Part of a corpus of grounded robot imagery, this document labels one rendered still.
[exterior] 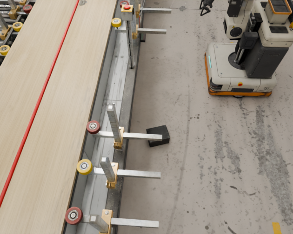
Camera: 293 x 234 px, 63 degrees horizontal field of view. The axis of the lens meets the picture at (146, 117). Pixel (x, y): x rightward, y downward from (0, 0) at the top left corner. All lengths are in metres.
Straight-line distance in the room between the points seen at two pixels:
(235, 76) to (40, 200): 2.09
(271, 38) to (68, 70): 1.66
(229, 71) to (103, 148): 1.59
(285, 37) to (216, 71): 0.68
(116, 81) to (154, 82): 0.88
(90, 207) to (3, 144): 0.62
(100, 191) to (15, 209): 0.48
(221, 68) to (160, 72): 0.72
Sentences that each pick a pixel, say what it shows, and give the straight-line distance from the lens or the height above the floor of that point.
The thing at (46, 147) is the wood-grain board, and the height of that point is 0.90.
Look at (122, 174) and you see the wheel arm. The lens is 1.36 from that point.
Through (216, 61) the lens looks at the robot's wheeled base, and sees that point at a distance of 2.73.
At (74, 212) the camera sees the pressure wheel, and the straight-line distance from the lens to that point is 1.29.
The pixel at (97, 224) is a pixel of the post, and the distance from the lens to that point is 1.05.
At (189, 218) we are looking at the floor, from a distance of 2.18.
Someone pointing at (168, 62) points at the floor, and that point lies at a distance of 3.03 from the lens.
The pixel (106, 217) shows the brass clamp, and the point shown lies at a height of 0.83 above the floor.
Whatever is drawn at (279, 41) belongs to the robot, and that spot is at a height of 0.77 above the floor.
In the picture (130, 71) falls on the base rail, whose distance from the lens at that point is 1.96.
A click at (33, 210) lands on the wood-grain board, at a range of 1.37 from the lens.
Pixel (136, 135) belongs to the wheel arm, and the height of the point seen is 0.82.
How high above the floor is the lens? 2.12
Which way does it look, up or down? 58 degrees down
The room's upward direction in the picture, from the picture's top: 1 degrees counter-clockwise
